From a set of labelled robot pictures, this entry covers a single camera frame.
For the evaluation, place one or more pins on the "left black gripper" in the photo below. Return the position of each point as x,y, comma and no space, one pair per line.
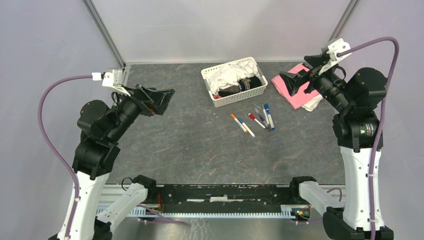
153,101

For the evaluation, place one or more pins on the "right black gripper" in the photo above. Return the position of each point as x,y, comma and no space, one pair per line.
293,81

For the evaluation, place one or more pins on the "white pen blue ends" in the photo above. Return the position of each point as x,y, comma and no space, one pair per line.
269,117

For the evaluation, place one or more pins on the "white pen blue tip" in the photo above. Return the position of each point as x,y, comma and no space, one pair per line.
247,128

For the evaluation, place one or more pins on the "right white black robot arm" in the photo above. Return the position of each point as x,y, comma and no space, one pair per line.
356,129

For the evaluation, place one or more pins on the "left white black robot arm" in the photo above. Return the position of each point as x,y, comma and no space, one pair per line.
102,127

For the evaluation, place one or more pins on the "pink folded cloth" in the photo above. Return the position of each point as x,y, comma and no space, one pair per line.
297,100

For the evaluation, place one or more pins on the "white cloth under pink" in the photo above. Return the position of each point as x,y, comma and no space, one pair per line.
312,104

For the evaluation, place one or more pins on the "black cloth in basket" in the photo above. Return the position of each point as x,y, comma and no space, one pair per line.
245,84

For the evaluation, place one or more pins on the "white plastic basket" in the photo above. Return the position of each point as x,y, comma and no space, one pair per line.
219,101

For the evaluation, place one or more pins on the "white cloth in basket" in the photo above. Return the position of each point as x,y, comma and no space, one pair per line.
229,75

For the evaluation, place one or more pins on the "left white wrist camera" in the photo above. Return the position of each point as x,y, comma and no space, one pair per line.
112,79

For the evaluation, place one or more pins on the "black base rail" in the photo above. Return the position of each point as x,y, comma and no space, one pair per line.
222,198

